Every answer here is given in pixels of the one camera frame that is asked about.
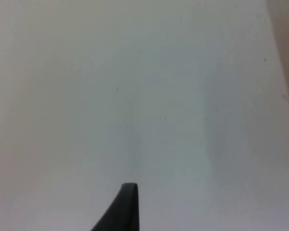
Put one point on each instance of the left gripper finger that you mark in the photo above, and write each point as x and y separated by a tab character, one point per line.
123	211

